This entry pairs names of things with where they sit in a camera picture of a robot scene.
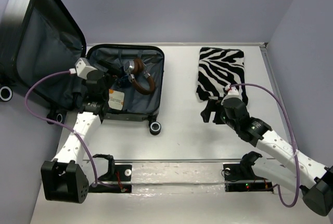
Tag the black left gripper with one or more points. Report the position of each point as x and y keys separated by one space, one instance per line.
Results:
x=112 y=68

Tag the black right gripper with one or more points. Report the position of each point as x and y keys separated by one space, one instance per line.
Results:
x=211 y=105

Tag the brown silver headphones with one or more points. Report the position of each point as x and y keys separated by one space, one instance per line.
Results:
x=139 y=77

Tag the white orange eyelid tape card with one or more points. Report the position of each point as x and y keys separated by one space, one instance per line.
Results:
x=116 y=99

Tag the zebra print plush cloth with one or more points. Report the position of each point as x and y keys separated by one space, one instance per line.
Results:
x=218 y=68

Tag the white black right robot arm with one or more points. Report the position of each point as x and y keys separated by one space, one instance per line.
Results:
x=297 y=172

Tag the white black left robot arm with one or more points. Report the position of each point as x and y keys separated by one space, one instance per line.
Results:
x=73 y=170

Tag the dark blue mug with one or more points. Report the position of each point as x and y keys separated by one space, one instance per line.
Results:
x=122 y=80

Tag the black hard-shell suitcase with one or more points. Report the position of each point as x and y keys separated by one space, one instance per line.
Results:
x=40 y=40

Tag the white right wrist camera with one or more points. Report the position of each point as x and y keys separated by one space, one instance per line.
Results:
x=231 y=92

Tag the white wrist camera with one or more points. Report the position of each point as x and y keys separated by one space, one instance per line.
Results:
x=231 y=92
x=83 y=67

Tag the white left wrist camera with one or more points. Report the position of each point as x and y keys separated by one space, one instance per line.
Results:
x=83 y=67

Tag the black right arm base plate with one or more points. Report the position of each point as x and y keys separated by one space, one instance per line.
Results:
x=239 y=177

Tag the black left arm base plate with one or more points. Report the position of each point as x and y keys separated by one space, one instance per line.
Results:
x=112 y=177

